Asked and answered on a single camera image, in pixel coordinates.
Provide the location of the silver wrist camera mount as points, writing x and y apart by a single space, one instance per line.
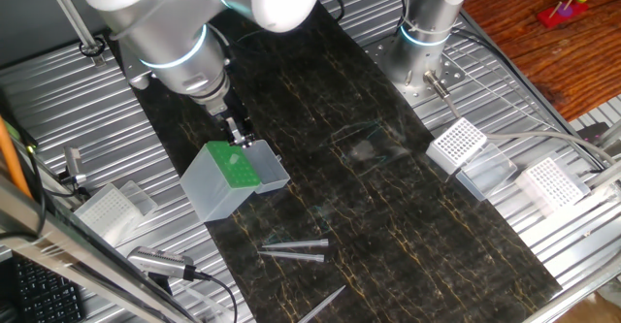
136 73

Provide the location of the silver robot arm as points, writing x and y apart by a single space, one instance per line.
160 22

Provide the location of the white pipette tip rack box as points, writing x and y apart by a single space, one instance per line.
550 184
456 143
109 211

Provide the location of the small metal foot bracket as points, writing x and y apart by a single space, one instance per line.
74 160

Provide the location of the grey vented depth camera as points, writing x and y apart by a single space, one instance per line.
160 262

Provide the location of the green pipette tip holder box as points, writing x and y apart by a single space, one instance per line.
213 192

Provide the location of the black marble mat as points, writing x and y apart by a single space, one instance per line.
364 216

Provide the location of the small dark electronic box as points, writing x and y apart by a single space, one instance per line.
597 131

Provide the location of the aluminium frame strut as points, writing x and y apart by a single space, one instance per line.
73 250

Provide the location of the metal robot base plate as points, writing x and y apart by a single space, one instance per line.
451 73

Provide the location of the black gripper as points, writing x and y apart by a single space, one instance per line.
235 114

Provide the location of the metal pole foot bracket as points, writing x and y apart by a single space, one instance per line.
99 61

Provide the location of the slim metal pole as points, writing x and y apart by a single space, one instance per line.
70 12

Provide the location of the black keyboard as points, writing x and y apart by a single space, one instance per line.
43 296

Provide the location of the aluminium profile bar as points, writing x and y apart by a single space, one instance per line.
609 172

